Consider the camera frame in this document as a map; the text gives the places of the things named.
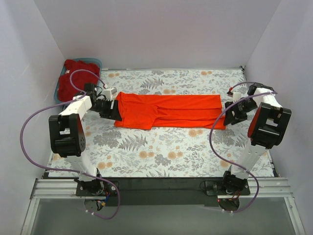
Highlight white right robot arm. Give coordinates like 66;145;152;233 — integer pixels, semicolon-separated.
222;82;291;193

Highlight red t shirt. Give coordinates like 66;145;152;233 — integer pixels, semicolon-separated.
57;59;100;102

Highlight aluminium front frame rail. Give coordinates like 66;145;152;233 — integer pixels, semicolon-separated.
30;177;293;199

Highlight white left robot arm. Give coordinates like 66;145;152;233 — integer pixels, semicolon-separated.
48;83;122;182

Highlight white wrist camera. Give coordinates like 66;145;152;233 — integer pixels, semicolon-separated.
227;91;242;103
101;88;118;100

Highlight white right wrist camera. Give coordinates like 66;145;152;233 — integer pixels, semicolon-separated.
227;91;242;103

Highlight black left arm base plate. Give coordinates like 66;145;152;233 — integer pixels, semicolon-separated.
75;180;119;196

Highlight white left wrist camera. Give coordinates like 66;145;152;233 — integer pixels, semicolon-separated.
101;88;118;100

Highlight orange t shirt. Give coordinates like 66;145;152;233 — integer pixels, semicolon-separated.
114;92;223;130

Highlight blue plastic basket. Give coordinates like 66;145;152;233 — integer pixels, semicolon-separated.
53;57;103;107

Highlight floral table mat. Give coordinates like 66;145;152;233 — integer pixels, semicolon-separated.
82;70;249;177

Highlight black front table strip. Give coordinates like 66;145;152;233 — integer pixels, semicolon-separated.
110;177;219;207

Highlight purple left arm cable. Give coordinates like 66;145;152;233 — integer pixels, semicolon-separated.
20;70;121;219

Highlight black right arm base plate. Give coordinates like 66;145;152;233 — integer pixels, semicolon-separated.
204;178;250;196

